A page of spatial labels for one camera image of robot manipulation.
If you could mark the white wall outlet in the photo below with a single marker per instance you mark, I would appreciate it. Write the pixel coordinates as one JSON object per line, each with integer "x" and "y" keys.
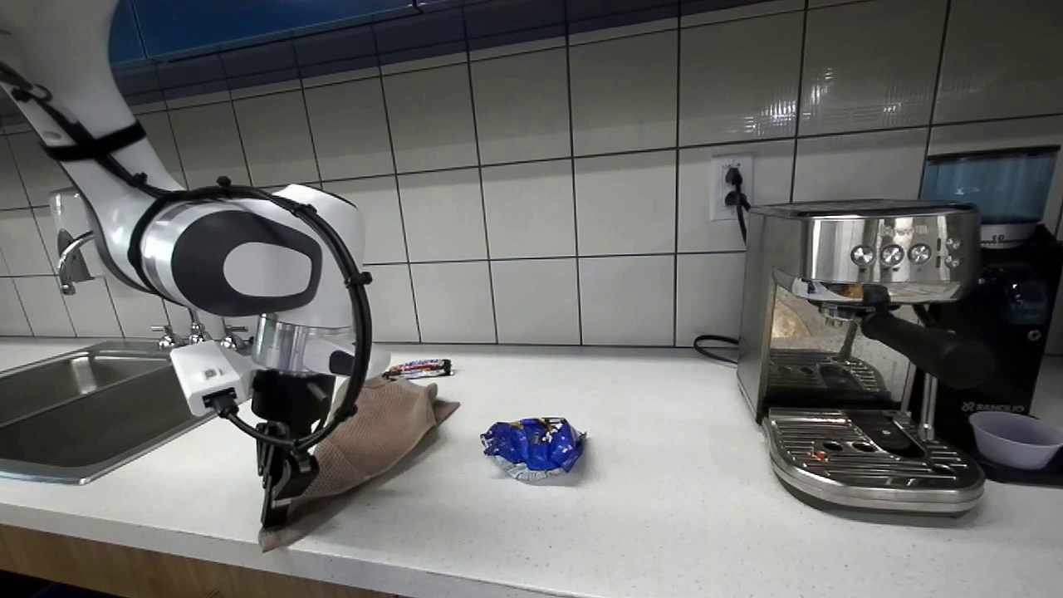
{"x": 727, "y": 173}

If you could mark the purple plastic cup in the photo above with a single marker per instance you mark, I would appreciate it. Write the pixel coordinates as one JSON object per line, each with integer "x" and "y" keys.
{"x": 1016, "y": 438}

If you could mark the wall paper towel holder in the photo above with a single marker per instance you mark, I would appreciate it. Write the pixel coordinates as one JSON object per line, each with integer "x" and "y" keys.
{"x": 69, "y": 217}

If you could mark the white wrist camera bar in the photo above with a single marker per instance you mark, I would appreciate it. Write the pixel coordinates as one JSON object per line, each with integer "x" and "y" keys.
{"x": 206, "y": 374}

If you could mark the black coffee grinder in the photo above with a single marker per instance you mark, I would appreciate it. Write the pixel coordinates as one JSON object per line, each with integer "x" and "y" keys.
{"x": 1016, "y": 295}

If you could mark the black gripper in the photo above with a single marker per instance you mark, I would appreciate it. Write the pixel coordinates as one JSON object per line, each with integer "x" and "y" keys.
{"x": 292, "y": 407}

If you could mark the dark candy bar wrapper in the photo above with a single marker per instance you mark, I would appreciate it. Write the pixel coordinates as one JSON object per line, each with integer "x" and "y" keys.
{"x": 421, "y": 369}

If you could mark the brown towel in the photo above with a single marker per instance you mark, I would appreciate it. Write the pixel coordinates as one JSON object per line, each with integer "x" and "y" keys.
{"x": 395, "y": 422}

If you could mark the stainless steel sink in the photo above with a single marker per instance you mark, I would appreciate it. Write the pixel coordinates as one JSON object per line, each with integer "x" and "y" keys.
{"x": 85, "y": 413}

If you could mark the blue crumpled snack bag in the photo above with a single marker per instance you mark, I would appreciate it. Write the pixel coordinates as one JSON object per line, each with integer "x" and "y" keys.
{"x": 533, "y": 448}

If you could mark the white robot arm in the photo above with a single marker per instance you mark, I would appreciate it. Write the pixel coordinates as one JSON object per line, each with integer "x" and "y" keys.
{"x": 284, "y": 257}

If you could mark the stainless espresso machine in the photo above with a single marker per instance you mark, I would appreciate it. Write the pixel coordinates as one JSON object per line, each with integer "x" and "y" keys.
{"x": 836, "y": 357}

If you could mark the chrome faucet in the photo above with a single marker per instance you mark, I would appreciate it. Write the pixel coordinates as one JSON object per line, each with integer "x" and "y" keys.
{"x": 230, "y": 332}

